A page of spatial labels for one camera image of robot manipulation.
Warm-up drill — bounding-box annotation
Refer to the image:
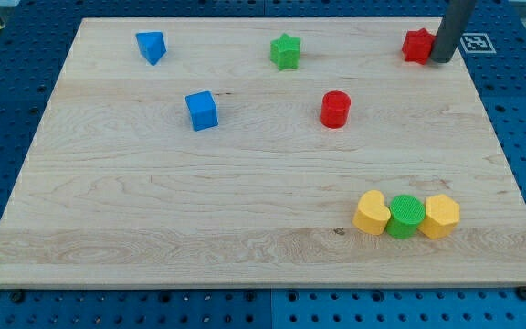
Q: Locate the blue cube block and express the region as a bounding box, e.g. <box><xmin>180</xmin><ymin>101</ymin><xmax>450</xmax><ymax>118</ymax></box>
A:
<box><xmin>184</xmin><ymin>91</ymin><xmax>218</xmax><ymax>131</ymax></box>

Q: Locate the light wooden board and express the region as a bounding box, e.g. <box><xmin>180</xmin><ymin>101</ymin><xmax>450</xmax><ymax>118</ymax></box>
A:
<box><xmin>0</xmin><ymin>17</ymin><xmax>526</xmax><ymax>290</ymax></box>

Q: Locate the red cylinder block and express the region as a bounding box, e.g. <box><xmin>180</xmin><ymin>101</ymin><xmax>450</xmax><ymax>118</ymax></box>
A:
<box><xmin>320</xmin><ymin>90</ymin><xmax>352</xmax><ymax>129</ymax></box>

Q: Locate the green star block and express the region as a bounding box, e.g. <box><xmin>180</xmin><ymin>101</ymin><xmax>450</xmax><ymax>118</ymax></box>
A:
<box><xmin>270</xmin><ymin>33</ymin><xmax>301</xmax><ymax>70</ymax></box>

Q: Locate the yellow heart block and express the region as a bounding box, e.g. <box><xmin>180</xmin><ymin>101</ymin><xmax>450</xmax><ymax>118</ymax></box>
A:
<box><xmin>352</xmin><ymin>190</ymin><xmax>391</xmax><ymax>235</ymax></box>

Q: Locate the green cylinder block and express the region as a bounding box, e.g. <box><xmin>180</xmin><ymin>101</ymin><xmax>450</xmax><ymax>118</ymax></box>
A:
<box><xmin>385</xmin><ymin>195</ymin><xmax>426</xmax><ymax>239</ymax></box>

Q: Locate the blue triangular prism block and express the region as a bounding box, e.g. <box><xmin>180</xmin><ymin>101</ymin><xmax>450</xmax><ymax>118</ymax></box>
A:
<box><xmin>135</xmin><ymin>31</ymin><xmax>167</xmax><ymax>66</ymax></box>

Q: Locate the yellow hexagon block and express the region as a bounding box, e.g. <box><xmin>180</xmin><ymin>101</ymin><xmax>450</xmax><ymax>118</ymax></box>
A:
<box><xmin>418</xmin><ymin>194</ymin><xmax>460</xmax><ymax>239</ymax></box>

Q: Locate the red star block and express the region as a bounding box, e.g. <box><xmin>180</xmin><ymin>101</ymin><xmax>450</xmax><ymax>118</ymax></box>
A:
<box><xmin>402</xmin><ymin>28</ymin><xmax>436</xmax><ymax>65</ymax></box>

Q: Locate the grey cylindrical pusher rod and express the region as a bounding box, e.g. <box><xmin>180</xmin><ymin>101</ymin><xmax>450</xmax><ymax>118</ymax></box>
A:
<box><xmin>429</xmin><ymin>0</ymin><xmax>477</xmax><ymax>63</ymax></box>

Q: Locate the white fiducial marker tag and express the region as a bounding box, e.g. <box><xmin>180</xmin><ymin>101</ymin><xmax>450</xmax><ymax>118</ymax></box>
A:
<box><xmin>460</xmin><ymin>33</ymin><xmax>496</xmax><ymax>54</ymax></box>

